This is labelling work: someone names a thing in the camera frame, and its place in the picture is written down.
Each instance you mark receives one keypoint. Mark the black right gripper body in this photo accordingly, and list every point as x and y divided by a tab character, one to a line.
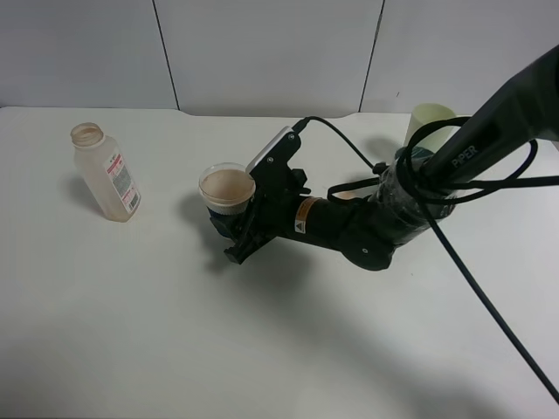
260	222

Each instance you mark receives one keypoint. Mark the blue sleeved paper cup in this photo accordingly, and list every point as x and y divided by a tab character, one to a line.
226	189

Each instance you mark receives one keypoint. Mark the clear plastic drink bottle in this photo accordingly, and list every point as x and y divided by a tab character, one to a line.
100	162

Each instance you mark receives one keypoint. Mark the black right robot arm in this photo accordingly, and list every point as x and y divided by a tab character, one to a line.
418	189

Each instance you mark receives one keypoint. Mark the brown spilled drink puddle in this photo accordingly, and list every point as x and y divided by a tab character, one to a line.
346	195

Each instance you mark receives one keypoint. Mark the teal plastic cup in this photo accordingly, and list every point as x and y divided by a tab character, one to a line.
418	154

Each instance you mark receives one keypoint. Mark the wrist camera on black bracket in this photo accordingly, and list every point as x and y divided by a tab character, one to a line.
269	168

